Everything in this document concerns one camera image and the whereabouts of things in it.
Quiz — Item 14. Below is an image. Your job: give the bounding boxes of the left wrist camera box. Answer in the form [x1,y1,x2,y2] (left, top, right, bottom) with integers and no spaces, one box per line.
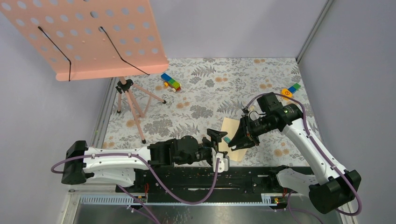
[212,148,230,173]

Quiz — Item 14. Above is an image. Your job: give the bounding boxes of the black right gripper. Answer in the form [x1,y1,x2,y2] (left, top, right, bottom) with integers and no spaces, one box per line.
[228,114,277,151]

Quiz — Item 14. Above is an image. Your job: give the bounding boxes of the pink tripod music stand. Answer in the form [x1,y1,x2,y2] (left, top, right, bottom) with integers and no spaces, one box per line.
[0,0,169,125]

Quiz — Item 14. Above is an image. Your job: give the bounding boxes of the white green glue stick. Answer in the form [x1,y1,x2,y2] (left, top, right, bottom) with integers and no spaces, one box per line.
[223,136,231,144]

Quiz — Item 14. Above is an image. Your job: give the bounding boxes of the floral patterned table mat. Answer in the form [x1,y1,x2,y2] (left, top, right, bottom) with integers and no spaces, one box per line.
[99,58,303,149]

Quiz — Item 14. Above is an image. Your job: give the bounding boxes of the aluminium frame rail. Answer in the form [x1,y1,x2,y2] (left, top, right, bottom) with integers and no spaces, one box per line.
[62,173,356,224]

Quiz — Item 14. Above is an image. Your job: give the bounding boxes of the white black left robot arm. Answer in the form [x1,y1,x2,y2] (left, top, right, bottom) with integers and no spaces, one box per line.
[57,129,229,192]

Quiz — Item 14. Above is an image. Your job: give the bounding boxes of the yellow blue green toy blocks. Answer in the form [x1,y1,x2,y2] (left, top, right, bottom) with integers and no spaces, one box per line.
[281,83,301,98]

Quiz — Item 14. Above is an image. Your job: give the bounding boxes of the multicolour toy block car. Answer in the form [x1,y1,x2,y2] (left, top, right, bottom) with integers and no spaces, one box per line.
[161,73,181,92]

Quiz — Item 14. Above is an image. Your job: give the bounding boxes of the cream envelope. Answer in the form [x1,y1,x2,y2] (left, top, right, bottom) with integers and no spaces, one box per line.
[218,117,253,162]

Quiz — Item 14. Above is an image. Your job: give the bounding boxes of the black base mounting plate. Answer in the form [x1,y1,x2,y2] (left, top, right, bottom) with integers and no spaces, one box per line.
[125,165,297,203]

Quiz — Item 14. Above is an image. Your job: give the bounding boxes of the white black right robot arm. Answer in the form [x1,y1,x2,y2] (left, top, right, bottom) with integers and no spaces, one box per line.
[228,92,362,216]

